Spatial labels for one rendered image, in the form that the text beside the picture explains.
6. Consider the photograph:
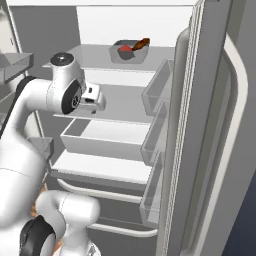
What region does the white fridge door handle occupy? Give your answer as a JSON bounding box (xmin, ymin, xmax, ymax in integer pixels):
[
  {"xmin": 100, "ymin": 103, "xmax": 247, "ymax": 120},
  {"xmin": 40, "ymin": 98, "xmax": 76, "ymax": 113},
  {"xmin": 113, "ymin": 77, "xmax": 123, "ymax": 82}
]
[{"xmin": 194, "ymin": 32, "xmax": 250, "ymax": 256}]

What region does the brown chicken drumstick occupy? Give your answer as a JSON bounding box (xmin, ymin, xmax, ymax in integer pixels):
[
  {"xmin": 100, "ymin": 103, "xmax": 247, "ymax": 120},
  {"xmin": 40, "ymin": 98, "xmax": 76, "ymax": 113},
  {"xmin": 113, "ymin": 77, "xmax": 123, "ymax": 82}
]
[{"xmin": 131, "ymin": 37, "xmax": 151, "ymax": 52}]

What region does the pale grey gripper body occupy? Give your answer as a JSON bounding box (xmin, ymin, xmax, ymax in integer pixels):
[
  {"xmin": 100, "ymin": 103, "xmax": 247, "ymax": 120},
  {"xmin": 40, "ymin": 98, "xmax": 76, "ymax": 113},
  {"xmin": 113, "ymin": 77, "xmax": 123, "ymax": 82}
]
[{"xmin": 79, "ymin": 94, "xmax": 107, "ymax": 115}]

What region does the grey fridge body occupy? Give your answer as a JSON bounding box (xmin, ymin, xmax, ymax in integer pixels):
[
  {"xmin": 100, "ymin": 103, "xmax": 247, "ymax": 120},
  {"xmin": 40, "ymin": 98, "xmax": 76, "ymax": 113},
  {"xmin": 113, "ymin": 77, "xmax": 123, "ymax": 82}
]
[{"xmin": 5, "ymin": 0, "xmax": 203, "ymax": 256}]

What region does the grey freezer drawer front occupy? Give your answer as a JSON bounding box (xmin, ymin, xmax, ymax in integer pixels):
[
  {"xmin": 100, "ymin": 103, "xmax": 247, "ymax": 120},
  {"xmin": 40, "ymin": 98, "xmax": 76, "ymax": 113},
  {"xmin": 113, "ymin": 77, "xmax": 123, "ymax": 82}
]
[
  {"xmin": 85, "ymin": 225, "xmax": 160, "ymax": 256},
  {"xmin": 46, "ymin": 173, "xmax": 148, "ymax": 232}
]

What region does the white freezer drawer handle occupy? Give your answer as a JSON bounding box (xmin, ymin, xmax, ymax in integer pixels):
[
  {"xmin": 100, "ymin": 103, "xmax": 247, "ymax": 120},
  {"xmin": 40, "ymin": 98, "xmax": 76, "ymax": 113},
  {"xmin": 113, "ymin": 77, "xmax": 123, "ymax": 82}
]
[
  {"xmin": 56, "ymin": 178, "xmax": 144, "ymax": 205},
  {"xmin": 87, "ymin": 222, "xmax": 160, "ymax": 239}
]

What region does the white fridge crisper drawer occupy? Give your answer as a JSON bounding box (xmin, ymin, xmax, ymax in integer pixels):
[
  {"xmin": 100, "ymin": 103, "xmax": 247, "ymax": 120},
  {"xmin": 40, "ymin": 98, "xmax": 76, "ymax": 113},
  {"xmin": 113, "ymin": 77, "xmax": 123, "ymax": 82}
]
[{"xmin": 59, "ymin": 117, "xmax": 153, "ymax": 162}]

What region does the glass fridge shelf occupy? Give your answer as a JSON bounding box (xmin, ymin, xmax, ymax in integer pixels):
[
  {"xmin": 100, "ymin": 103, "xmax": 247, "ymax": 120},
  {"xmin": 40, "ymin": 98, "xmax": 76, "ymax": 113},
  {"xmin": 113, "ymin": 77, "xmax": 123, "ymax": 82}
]
[
  {"xmin": 41, "ymin": 43, "xmax": 176, "ymax": 73},
  {"xmin": 52, "ymin": 83, "xmax": 158, "ymax": 125},
  {"xmin": 49, "ymin": 149, "xmax": 154, "ymax": 186}
]

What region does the clear fridge door bin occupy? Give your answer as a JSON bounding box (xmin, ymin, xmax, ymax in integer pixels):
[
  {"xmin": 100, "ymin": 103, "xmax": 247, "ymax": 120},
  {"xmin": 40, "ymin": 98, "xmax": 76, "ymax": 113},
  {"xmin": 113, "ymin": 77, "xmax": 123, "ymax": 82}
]
[
  {"xmin": 0, "ymin": 52, "xmax": 35, "ymax": 85},
  {"xmin": 140, "ymin": 58, "xmax": 175, "ymax": 117},
  {"xmin": 27, "ymin": 136, "xmax": 55, "ymax": 165},
  {"xmin": 139, "ymin": 101, "xmax": 170, "ymax": 166},
  {"xmin": 138, "ymin": 150, "xmax": 165, "ymax": 230}
]

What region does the grey fridge door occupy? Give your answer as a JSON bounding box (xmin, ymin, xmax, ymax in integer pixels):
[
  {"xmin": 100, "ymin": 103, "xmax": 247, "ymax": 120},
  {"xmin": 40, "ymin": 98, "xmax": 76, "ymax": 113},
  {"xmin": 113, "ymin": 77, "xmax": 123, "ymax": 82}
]
[
  {"xmin": 155, "ymin": 0, "xmax": 256, "ymax": 256},
  {"xmin": 0, "ymin": 0, "xmax": 56, "ymax": 174}
]

